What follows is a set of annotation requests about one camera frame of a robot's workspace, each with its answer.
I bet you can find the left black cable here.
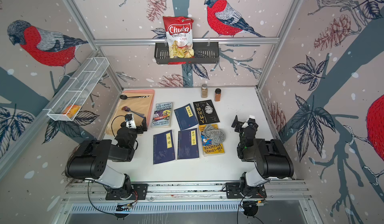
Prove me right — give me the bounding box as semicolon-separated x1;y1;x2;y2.
87;178;133;219

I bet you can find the grey treehouse paperback book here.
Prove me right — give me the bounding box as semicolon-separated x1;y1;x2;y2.
151;102;173;128

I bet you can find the black wall basket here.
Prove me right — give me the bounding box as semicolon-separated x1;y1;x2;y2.
154;42;220;65

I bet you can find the red cassava chips bag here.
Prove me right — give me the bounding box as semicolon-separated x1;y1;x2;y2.
163;16;195;59

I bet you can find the grey striped cleaning cloth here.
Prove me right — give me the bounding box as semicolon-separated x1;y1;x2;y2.
203;125;226;146

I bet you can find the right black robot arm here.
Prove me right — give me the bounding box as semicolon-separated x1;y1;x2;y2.
232;116;294;197

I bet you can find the yellow treehouse paperback book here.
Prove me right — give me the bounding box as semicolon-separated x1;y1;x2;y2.
199;125;225;157

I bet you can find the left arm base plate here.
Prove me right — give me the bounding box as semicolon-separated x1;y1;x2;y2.
106;183;149;201

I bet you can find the black Chinese paperback book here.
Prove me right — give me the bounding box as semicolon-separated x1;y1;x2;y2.
193;100;220;126

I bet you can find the purple spoon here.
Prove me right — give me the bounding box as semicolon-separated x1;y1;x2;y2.
122;106;145;118

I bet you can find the orange packet in shelf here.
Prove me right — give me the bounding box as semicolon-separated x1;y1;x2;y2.
62;104;81;119

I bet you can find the white wire wall shelf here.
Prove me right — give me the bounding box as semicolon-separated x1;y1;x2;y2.
44;57;110;122

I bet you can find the glass jar brown spice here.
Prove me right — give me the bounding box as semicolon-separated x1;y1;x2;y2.
201;84;208;98

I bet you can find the upper navy thread-bound book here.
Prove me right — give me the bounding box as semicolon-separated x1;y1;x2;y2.
174;104;199;131

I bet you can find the glass jar orange spice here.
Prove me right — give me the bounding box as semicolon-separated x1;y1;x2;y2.
215;88;222;102

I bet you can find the black spoon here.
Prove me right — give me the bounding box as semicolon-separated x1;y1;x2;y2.
119;94;151;100

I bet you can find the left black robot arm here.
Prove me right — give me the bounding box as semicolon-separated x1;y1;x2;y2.
65;114;148;200

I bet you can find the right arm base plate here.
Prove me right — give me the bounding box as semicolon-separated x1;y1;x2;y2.
223;182;267;199

